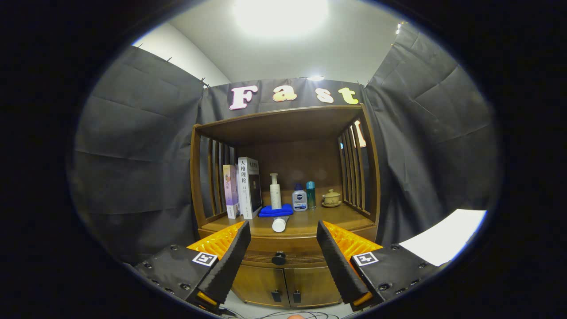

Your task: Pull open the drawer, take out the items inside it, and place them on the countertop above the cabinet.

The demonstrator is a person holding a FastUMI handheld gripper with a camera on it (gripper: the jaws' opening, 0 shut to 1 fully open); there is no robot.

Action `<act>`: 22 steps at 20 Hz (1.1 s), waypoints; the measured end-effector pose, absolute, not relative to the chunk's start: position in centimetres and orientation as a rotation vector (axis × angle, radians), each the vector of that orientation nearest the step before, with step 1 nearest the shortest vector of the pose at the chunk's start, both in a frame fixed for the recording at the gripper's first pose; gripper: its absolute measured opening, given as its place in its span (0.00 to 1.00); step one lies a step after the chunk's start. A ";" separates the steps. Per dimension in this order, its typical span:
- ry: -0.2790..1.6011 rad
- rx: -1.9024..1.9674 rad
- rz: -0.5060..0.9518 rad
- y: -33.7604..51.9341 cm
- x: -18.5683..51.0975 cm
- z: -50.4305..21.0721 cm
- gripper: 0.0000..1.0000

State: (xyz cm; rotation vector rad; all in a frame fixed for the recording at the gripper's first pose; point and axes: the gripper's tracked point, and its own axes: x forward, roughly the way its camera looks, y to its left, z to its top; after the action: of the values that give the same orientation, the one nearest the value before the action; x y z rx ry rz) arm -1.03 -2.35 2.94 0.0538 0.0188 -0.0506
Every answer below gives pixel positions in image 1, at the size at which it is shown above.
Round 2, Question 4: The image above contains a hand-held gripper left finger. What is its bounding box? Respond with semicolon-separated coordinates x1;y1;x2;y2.
133;220;252;311

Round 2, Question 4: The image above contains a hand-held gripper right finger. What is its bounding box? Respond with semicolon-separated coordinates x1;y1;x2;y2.
316;220;448;311

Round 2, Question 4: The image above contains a wooden drawer with black knob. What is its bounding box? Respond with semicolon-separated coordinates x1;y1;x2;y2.
198;230;378;268

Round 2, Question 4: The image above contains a wooden cabinet door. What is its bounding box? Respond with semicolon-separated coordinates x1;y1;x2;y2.
283;266;342;308
230;264;291;308

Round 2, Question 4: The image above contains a wooden countertop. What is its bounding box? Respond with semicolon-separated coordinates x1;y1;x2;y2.
197;205;377;237

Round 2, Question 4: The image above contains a brown wooden cabinet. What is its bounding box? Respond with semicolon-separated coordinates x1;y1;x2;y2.
190;104;381;309

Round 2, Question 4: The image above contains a blue folded cloth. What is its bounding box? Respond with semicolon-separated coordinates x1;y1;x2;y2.
258;203;294;218

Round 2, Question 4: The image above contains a purple book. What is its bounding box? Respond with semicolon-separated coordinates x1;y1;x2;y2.
223;164;240;219

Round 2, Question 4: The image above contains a white bottle with blue cap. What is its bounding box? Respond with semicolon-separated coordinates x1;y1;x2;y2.
291;183;308;212

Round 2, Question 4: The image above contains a thick white book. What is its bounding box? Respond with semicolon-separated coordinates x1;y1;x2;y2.
237;157;263;220

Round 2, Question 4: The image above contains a white pump bottle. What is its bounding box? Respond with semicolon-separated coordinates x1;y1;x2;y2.
269;173;282;210

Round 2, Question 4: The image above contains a white table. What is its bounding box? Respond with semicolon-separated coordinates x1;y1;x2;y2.
399;209;487;266

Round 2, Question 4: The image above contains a black backdrop cloth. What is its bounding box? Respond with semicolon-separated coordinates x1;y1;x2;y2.
70;22;501;264

